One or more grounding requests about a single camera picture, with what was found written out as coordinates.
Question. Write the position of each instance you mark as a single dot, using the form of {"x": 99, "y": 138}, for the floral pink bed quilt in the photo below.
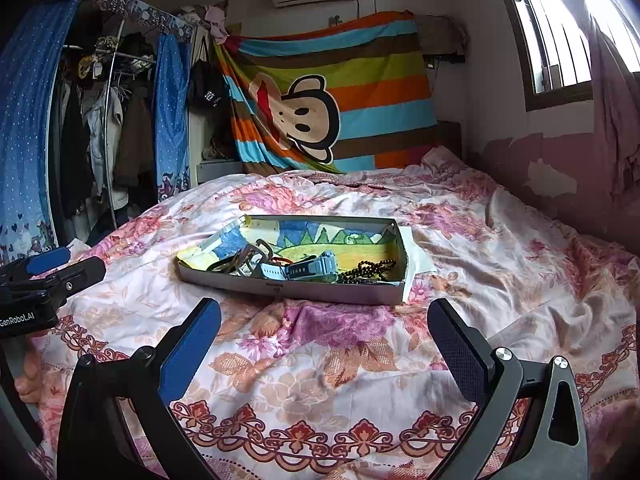
{"x": 297, "y": 389}

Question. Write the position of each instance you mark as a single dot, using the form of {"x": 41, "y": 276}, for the barred window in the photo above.
{"x": 554, "y": 53}

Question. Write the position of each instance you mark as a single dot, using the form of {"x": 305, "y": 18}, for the blue digital watch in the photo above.
{"x": 321, "y": 268}

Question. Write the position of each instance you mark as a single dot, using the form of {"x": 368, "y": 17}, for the keyring with red charm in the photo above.
{"x": 226, "y": 265}

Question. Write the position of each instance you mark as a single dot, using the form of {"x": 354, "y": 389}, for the blue dotted wardrobe curtain left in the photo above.
{"x": 28, "y": 66}

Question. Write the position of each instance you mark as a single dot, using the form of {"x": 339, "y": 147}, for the pink window curtain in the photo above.
{"x": 615, "y": 94}

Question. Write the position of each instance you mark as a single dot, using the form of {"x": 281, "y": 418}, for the hanging clothes in wardrobe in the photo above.
{"x": 101, "y": 159}

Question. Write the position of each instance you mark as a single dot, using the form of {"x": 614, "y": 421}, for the blue dotted wardrobe curtain right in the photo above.
{"x": 170, "y": 118}

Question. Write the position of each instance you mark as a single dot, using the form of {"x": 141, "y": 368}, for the blue dotted wardrobe curtain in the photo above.
{"x": 170, "y": 118}
{"x": 28, "y": 66}

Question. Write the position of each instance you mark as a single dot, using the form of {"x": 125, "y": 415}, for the black cap hanging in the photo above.
{"x": 207, "y": 86}

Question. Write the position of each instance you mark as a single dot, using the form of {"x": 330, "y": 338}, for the person's left hand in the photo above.
{"x": 29, "y": 385}

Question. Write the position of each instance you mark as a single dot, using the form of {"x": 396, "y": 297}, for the white paper under tray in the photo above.
{"x": 416, "y": 259}

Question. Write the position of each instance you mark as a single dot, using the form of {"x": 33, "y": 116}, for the striped monkey blanket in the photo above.
{"x": 347, "y": 98}

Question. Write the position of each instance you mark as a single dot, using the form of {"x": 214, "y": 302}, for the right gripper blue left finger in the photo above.
{"x": 94, "y": 440}

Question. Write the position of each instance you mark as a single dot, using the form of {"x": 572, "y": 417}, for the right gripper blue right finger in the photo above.
{"x": 551, "y": 441}

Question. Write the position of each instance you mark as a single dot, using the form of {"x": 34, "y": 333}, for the grey tray with drawing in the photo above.
{"x": 368, "y": 250}

